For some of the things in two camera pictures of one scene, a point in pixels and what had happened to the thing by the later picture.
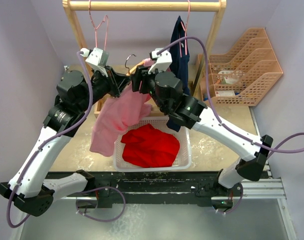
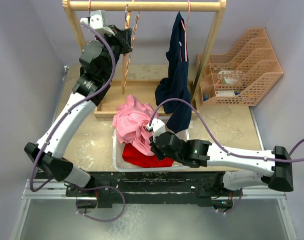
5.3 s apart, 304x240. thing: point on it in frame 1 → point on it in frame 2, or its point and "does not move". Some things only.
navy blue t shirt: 180,64 does not move
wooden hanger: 130,71 → 131,20
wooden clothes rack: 70,6 does not move
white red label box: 225,93 does not move
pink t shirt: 116,114 → 131,121
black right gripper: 141,74 → 155,151
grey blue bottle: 205,98 does not move
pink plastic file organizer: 242,75 does not move
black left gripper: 115,82 → 122,38
